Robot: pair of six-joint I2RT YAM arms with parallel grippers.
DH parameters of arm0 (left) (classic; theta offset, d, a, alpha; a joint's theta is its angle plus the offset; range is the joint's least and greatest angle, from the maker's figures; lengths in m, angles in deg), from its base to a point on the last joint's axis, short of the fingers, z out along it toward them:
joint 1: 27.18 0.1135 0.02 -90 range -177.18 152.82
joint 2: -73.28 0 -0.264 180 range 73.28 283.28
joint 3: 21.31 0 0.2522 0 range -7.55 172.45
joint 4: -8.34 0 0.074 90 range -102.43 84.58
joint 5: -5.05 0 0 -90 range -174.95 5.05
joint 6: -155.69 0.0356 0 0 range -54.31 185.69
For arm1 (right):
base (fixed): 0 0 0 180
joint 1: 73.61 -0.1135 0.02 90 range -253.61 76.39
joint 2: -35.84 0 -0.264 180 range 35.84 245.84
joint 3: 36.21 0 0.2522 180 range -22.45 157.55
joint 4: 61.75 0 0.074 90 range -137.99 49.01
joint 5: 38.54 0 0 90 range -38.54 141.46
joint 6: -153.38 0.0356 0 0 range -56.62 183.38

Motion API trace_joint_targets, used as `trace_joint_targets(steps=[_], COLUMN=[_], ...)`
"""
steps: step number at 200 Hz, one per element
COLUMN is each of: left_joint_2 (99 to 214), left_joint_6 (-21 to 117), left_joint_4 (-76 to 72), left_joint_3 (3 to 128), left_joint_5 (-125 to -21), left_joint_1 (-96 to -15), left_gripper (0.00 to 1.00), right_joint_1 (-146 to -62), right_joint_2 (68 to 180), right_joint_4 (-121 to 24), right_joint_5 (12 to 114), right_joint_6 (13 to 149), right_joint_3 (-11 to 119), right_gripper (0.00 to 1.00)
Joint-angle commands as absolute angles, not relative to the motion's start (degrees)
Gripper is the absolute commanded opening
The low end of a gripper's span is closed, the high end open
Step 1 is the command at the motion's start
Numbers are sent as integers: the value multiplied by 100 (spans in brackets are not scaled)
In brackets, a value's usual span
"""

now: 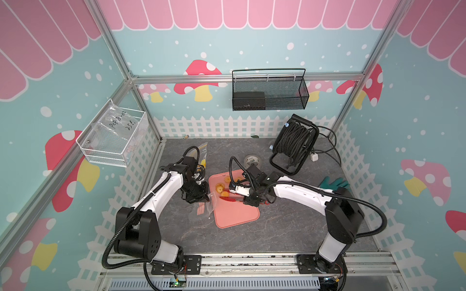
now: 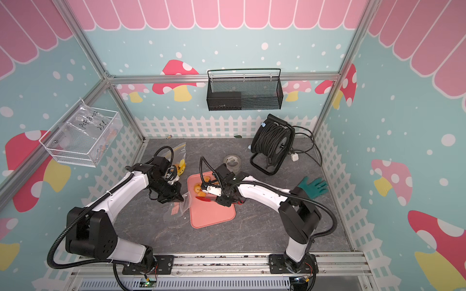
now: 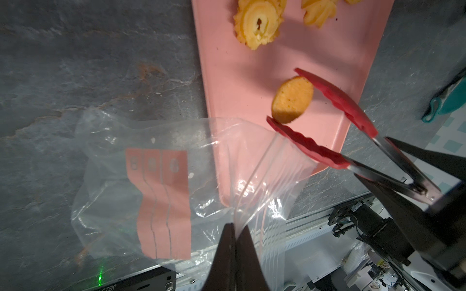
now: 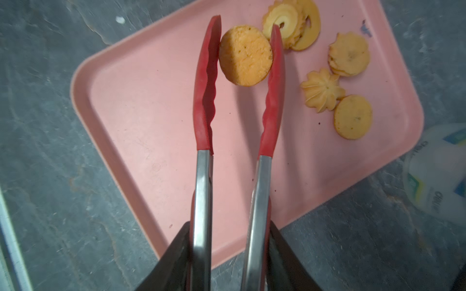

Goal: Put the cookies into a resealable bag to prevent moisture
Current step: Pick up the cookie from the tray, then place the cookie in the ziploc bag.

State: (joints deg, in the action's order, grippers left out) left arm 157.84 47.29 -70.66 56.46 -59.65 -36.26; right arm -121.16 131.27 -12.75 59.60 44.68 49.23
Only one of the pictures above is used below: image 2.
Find black mesh wall basket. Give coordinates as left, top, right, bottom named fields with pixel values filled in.
left=206, top=68, right=283, bottom=111

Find clear resealable bag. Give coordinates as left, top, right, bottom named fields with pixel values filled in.
left=161, top=143, right=186, bottom=179

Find pink plastic tray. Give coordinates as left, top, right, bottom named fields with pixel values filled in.
left=187, top=174, right=236, bottom=229

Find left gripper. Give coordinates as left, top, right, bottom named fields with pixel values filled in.
left=147, top=178, right=184, bottom=203

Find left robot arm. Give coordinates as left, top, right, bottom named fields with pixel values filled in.
left=47, top=145, right=184, bottom=274

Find red metal tongs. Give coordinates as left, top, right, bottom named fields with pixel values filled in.
left=195, top=196, right=217, bottom=202

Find small clear zip bag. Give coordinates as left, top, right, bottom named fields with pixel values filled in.
left=163, top=192, right=191, bottom=223

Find white power plug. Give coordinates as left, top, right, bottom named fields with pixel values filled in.
left=291, top=153, right=299, bottom=162

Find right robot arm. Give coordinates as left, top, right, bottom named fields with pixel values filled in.
left=199, top=156, right=338, bottom=273

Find black cable reel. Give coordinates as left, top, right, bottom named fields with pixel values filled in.
left=250, top=114, right=296, bottom=176

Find clear wire wall basket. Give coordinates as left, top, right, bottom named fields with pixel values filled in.
left=39, top=99, right=123, bottom=167

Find clear tape roll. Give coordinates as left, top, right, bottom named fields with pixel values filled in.
left=223, top=154, right=241, bottom=174

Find green rubber glove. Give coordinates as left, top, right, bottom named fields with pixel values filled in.
left=298, top=177, right=328, bottom=200

